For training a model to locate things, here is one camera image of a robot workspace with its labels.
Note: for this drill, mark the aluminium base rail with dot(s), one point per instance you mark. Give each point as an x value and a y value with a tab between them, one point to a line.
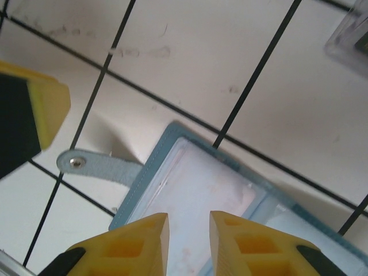
8	264

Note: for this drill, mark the clear acrylic card stand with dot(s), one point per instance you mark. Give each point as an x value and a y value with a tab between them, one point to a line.
345	43

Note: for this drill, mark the teal card holder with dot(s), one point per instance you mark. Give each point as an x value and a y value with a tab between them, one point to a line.
95	169

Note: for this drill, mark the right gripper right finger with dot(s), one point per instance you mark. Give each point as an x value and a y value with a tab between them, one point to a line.
253	253

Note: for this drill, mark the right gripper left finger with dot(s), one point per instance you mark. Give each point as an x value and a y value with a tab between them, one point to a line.
129	250

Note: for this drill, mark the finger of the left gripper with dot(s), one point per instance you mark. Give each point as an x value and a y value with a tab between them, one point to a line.
26	115

